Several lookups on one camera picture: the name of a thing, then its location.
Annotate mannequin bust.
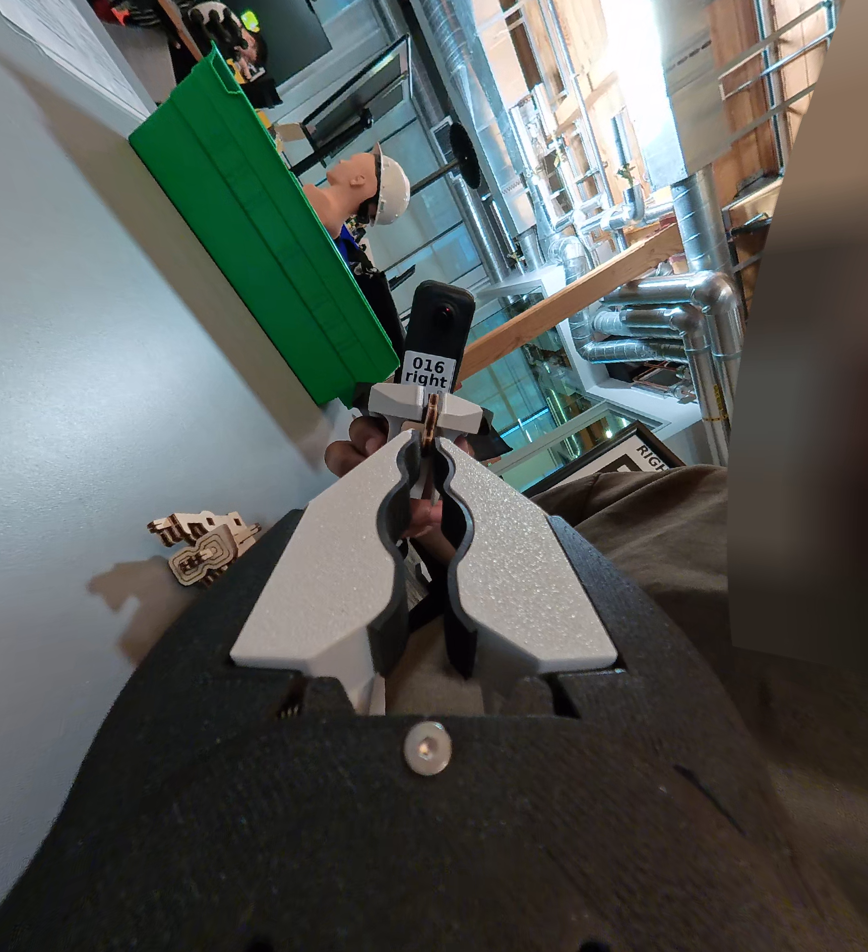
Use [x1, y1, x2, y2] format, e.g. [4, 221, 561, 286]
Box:
[302, 152, 405, 358]

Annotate wooden puzzle model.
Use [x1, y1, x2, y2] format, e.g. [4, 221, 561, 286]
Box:
[147, 509, 262, 590]

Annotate black disc stand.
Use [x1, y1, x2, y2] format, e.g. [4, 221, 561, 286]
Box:
[404, 122, 485, 196]

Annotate green plastic bin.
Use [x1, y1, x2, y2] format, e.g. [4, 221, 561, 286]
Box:
[129, 41, 401, 406]

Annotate black framed sign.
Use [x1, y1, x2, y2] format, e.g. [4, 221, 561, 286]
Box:
[523, 420, 686, 498]

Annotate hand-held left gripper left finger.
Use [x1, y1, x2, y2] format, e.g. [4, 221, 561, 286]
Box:
[229, 433, 414, 716]

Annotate white paper sheet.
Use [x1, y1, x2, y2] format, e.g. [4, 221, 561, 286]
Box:
[0, 0, 154, 123]

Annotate person's right hand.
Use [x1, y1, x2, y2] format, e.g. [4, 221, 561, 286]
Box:
[326, 416, 390, 477]

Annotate person's olive clothing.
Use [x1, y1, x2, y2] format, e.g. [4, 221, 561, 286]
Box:
[538, 465, 868, 952]

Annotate corrugated silver duct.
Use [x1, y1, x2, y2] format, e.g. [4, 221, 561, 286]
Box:
[412, 0, 524, 287]

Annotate wooden railing beam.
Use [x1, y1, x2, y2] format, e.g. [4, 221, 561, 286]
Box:
[460, 222, 684, 382]

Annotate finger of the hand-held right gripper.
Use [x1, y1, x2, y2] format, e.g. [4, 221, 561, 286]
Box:
[437, 394, 489, 440]
[369, 383, 433, 434]

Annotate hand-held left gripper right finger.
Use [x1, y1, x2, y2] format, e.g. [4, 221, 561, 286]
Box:
[437, 437, 620, 679]

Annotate silver pipe bundle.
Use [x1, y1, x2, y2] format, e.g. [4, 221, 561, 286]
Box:
[575, 271, 746, 466]

